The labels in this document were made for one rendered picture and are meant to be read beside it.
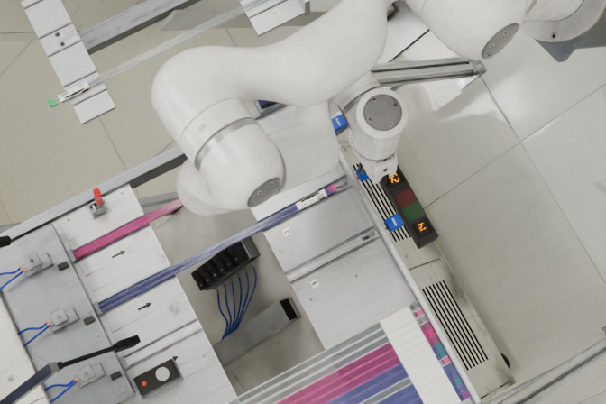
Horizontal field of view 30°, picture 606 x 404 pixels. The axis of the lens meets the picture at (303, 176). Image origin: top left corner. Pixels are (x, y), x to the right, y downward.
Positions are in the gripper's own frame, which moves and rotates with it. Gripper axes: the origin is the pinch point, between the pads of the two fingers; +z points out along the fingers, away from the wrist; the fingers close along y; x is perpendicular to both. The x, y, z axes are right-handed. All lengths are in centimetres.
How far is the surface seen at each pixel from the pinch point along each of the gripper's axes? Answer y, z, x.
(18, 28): 96, 86, 48
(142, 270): 2.9, 5.3, 45.7
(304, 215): -1.8, 5.3, 14.2
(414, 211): -10.7, 6.2, -4.6
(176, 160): 19.1, 6.1, 30.7
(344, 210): -4.5, 5.3, 7.2
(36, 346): -2, -1, 68
